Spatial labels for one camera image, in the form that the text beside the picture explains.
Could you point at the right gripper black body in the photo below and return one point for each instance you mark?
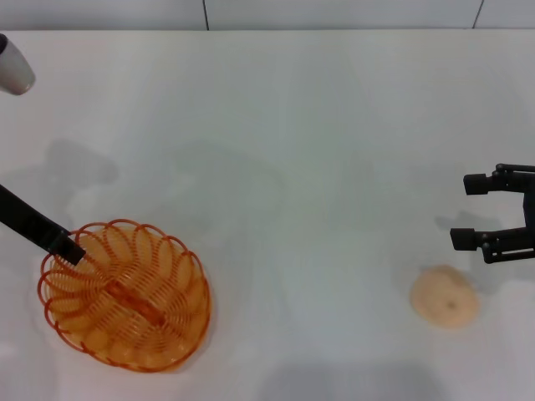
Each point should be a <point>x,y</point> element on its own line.
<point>530,209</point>

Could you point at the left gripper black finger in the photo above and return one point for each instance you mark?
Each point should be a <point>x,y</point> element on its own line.
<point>62,246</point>

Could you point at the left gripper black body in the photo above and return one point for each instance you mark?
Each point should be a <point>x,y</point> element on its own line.
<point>10,206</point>

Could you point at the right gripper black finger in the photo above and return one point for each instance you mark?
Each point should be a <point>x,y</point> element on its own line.
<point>475,184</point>
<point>463,239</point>

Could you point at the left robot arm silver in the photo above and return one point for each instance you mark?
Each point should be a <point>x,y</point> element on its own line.
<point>14,67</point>

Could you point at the round beige bread bun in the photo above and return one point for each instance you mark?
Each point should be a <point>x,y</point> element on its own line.
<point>444,297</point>

